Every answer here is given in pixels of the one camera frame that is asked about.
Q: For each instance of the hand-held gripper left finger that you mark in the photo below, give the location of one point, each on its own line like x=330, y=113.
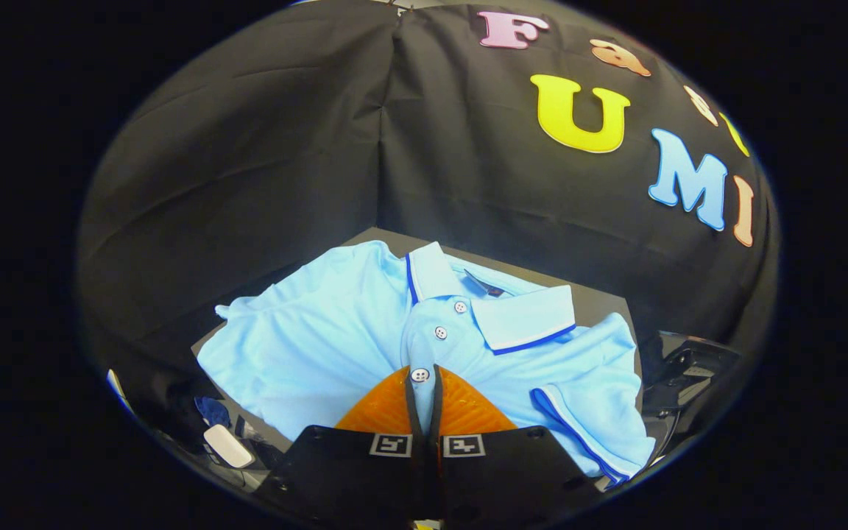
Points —
x=414, y=416

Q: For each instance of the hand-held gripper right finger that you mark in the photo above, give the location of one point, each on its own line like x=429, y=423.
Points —
x=436, y=416

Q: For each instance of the light blue polo shirt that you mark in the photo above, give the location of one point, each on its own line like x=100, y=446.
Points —
x=321, y=338

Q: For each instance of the grey washing machine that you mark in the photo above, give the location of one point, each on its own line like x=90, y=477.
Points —
x=663, y=434

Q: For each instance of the dark washing machine lid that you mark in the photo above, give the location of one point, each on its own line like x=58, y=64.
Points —
x=693, y=353

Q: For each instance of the grey cabinet with dark top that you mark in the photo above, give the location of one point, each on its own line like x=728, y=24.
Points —
x=601, y=305

